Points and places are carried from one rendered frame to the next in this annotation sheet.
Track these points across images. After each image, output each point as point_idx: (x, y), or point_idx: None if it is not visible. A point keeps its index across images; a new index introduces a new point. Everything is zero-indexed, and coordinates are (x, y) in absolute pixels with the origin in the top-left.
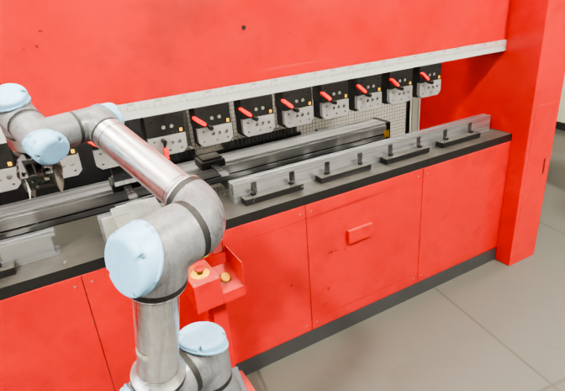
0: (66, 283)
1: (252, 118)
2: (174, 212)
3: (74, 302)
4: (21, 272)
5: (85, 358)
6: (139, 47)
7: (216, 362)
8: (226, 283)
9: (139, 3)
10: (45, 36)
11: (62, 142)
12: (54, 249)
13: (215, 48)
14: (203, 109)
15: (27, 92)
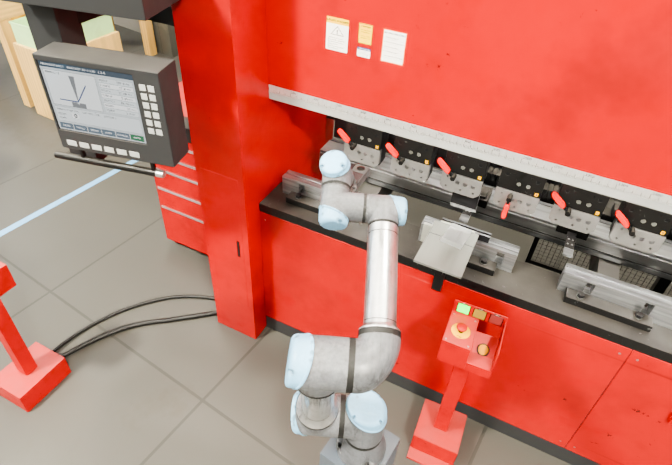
0: None
1: (628, 229)
2: (338, 354)
3: None
4: (349, 225)
5: (359, 308)
6: (535, 102)
7: (360, 434)
8: (479, 355)
9: (559, 59)
10: (450, 60)
11: (340, 223)
12: None
13: (629, 137)
14: (573, 190)
15: (345, 167)
